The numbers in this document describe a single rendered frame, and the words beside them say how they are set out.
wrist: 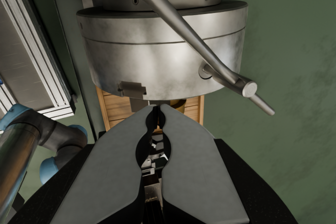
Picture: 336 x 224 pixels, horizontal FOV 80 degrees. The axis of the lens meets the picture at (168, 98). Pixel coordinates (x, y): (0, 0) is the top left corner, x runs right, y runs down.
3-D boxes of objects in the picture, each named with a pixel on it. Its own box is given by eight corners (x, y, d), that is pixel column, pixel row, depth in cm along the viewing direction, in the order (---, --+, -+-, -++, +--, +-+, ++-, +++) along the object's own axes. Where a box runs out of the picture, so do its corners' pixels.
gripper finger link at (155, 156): (168, 144, 57) (137, 151, 55) (167, 139, 56) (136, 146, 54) (173, 155, 53) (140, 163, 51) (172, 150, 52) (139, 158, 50)
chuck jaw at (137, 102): (148, 56, 42) (117, 79, 32) (171, 58, 40) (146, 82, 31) (152, 102, 47) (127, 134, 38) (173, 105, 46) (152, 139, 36)
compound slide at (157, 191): (129, 178, 74) (131, 190, 69) (156, 171, 76) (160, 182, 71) (136, 212, 84) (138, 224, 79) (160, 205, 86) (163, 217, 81)
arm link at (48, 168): (43, 150, 52) (33, 175, 44) (88, 141, 54) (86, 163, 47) (52, 172, 55) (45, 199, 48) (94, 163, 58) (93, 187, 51)
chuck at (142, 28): (70, 7, 46) (86, 25, 21) (189, -3, 57) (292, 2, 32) (74, 23, 48) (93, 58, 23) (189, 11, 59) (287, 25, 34)
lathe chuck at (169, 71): (74, 23, 48) (93, 58, 23) (189, 11, 59) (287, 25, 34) (84, 60, 52) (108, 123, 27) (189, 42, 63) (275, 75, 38)
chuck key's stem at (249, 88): (205, 60, 33) (261, 86, 24) (197, 72, 34) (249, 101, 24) (197, 53, 32) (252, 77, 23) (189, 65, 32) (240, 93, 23)
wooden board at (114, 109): (92, 65, 62) (91, 69, 59) (201, 51, 69) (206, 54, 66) (110, 140, 77) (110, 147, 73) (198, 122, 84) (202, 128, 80)
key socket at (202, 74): (209, 59, 34) (220, 64, 31) (197, 76, 34) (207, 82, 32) (197, 49, 32) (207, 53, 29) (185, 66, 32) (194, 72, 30)
